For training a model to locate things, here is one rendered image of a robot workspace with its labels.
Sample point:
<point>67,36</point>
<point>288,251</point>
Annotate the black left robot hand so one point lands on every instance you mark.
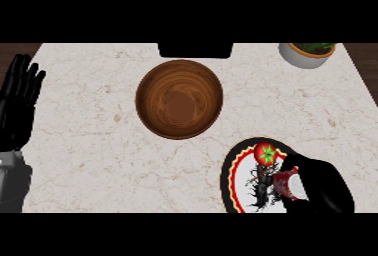
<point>15,103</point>

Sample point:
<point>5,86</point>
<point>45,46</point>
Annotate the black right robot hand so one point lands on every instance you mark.
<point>322,190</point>

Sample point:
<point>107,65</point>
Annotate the red can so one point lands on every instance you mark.
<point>288,185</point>

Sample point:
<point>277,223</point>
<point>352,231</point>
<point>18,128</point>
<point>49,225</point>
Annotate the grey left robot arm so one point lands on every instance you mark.
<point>12,180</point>

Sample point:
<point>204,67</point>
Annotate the black rimmed white plate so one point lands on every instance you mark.
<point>252,180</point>

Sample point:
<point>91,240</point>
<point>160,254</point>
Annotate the brown wooden bowl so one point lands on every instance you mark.
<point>179,99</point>

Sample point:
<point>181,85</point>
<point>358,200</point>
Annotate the black appliance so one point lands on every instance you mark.
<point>195,50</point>

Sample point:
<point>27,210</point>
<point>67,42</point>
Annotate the potted green plant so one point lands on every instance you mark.
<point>308,53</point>

